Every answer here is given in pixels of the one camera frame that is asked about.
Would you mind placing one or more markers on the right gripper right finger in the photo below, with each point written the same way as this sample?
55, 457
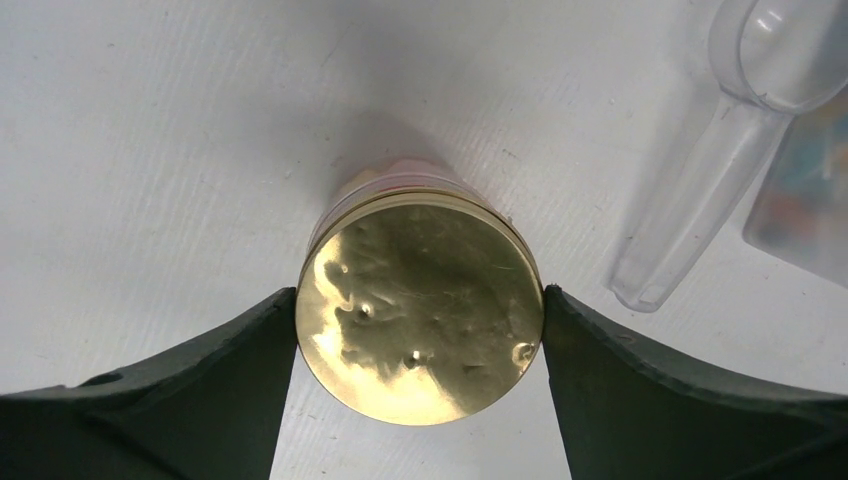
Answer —
629, 407

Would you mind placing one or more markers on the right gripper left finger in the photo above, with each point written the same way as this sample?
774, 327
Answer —
208, 408

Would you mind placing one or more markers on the clear plastic jar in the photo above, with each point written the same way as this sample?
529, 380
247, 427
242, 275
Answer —
390, 176

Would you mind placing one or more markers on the clear plastic scoop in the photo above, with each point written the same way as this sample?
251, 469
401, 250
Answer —
773, 61

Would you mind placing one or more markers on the clear compartment candy box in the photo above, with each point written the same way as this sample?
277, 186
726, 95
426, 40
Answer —
800, 213

